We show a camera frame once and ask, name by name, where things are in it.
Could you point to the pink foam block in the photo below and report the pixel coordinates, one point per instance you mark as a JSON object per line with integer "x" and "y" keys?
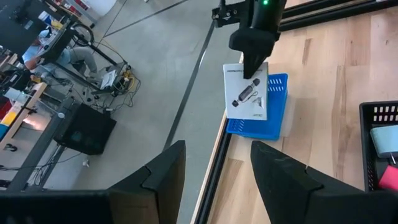
{"x": 390, "y": 179}

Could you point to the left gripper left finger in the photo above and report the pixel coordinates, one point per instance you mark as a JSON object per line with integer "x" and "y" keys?
{"x": 164, "y": 186}

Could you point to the blue plastic basket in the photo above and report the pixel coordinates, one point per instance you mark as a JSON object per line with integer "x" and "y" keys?
{"x": 273, "y": 124}

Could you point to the grey table leg frame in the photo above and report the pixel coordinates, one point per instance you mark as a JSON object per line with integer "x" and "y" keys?
{"x": 40, "y": 146}

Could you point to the black floor box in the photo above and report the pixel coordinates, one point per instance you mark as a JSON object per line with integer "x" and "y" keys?
{"x": 87, "y": 130}

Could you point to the light teal foam block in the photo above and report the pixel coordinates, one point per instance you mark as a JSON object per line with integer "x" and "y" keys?
{"x": 385, "y": 140}

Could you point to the white floor power box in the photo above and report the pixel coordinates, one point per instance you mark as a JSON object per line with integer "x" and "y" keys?
{"x": 108, "y": 80}

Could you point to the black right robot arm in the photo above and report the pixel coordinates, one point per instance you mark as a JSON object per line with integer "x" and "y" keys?
{"x": 264, "y": 15}

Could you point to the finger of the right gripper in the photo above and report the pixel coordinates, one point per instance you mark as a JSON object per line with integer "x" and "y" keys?
{"x": 252, "y": 65}

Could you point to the person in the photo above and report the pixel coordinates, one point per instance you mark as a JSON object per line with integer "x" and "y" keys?
{"x": 77, "y": 56}

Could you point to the black desk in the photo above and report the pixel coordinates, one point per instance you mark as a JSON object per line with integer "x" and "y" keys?
{"x": 18, "y": 31}

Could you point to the white card reader box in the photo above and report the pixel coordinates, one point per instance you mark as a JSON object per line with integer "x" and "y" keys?
{"x": 245, "y": 99}

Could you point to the black aluminium rig frame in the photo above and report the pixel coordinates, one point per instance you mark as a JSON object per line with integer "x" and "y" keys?
{"x": 326, "y": 12}

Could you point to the wooden desk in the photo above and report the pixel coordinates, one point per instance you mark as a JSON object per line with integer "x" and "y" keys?
{"x": 25, "y": 109}

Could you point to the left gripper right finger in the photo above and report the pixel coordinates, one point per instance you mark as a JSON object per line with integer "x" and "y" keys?
{"x": 286, "y": 193}

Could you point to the black mesh plastic basket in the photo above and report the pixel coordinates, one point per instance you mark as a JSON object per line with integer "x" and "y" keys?
{"x": 365, "y": 149}

